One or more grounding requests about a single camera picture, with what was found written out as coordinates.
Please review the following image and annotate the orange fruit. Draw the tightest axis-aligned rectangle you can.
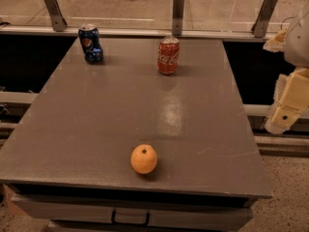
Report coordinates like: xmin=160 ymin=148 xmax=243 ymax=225
xmin=130 ymin=144 xmax=158 ymax=174

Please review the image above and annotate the metal window rail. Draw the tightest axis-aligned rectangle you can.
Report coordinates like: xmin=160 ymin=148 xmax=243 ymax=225
xmin=0 ymin=24 xmax=275 ymax=43

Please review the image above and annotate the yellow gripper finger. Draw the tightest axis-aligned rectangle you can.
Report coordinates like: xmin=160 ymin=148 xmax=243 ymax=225
xmin=263 ymin=29 xmax=287 ymax=52
xmin=265 ymin=68 xmax=309 ymax=134

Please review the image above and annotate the middle metal bracket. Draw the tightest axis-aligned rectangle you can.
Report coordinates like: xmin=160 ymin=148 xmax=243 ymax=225
xmin=172 ymin=0 xmax=184 ymax=36

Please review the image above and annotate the metal bracket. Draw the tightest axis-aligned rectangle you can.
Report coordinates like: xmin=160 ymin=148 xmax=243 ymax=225
xmin=251 ymin=0 xmax=278 ymax=38
xmin=172 ymin=0 xmax=184 ymax=36
xmin=43 ymin=0 xmax=67 ymax=32

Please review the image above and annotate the right metal bracket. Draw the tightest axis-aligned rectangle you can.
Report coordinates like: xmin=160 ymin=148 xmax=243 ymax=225
xmin=251 ymin=0 xmax=278 ymax=38

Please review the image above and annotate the left metal bracket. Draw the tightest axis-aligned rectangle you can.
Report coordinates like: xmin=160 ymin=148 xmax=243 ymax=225
xmin=43 ymin=0 xmax=67 ymax=32

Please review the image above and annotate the grey drawer with handle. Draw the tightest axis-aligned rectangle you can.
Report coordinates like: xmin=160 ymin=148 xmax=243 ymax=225
xmin=12 ymin=194 xmax=253 ymax=232

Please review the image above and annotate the blue pepsi can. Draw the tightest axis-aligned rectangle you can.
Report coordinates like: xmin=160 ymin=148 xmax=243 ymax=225
xmin=78 ymin=24 xmax=103 ymax=63

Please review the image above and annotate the red coke can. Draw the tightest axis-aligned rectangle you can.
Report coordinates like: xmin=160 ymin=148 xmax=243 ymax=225
xmin=157 ymin=36 xmax=180 ymax=74

